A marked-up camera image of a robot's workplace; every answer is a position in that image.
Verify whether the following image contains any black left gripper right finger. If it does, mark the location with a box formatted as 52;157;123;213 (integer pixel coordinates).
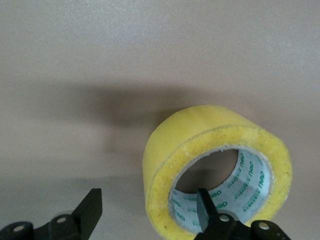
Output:
196;187;298;240

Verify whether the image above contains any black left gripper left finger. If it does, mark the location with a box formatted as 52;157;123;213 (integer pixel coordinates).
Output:
0;187;103;240

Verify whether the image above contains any yellow packing tape roll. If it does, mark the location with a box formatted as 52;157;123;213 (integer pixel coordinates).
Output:
141;104;293;240

